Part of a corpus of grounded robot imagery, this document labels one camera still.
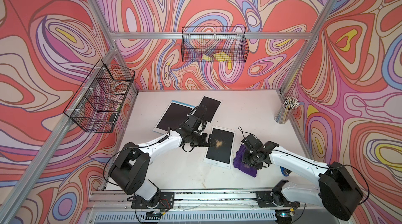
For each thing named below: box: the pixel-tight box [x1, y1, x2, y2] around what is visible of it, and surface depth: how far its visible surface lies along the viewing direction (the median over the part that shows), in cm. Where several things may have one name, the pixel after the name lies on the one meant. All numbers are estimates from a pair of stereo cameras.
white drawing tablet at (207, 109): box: [191, 95, 222, 125], surface depth 113 cm
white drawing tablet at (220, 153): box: [203, 125, 237, 170], surface depth 93 cm
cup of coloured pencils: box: [273, 96, 300, 125], surface depth 93 cm
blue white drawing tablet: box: [152, 99, 196, 135], surface depth 110 cm
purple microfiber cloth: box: [233, 143, 258, 178], surface depth 82 cm
